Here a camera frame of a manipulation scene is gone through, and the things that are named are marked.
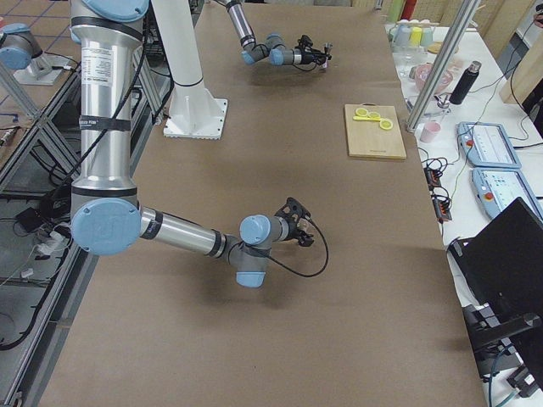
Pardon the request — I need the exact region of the pale green cup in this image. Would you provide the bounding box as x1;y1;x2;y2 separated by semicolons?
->
420;26;434;48

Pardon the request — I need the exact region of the near teach pendant tablet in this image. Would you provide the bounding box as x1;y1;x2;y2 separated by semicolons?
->
471;167;542;219

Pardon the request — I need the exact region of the yellow cup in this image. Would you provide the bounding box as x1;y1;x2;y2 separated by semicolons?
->
409;26;423;47

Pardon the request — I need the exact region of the grey blue cup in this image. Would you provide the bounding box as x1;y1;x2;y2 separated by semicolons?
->
393;25;411;47

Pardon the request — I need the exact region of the pink plastic cup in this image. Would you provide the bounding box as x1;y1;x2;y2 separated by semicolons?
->
420;121;441;143

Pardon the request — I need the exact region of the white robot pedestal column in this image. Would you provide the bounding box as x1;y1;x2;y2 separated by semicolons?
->
152;0;228;140

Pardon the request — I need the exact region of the black water bottle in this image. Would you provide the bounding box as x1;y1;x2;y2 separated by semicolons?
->
450;60;482;105

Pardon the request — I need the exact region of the pink bowl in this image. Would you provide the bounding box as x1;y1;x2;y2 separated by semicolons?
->
411;63;455;92

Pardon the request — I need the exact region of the black laptop monitor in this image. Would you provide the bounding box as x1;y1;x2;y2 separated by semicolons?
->
448;198;542;318

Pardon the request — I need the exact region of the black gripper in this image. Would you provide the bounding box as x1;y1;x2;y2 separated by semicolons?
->
299;47;331;68
281;220;314;247

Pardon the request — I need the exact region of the yellow lemon slice near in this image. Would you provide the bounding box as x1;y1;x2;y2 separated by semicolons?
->
379;119;394;131

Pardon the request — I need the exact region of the orange black power strip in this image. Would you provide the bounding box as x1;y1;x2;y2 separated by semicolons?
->
424;167;452;224

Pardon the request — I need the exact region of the teach pendant tablet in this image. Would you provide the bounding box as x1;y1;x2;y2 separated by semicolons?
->
471;167;542;219
456;121;522;169

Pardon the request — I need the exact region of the far teach pendant tablet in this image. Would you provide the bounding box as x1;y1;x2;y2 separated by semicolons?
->
456;121;522;169

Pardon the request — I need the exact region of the aluminium frame post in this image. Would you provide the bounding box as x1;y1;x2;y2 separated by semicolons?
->
406;0;480;133

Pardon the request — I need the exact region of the clear glass shaker cup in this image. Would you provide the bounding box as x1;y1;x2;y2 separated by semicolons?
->
297;219;311;231

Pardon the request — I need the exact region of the yellow lemon slice far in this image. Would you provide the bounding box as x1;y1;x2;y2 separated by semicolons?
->
355;108;368;117

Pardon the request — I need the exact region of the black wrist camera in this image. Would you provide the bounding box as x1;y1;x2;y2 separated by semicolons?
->
275;197;311;222
298;35;313;48

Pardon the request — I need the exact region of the black camera cable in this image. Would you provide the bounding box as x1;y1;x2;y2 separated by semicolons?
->
254;215;330;278

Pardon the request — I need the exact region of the wooden cutting board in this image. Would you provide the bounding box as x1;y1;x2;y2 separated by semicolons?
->
344;104;406;160

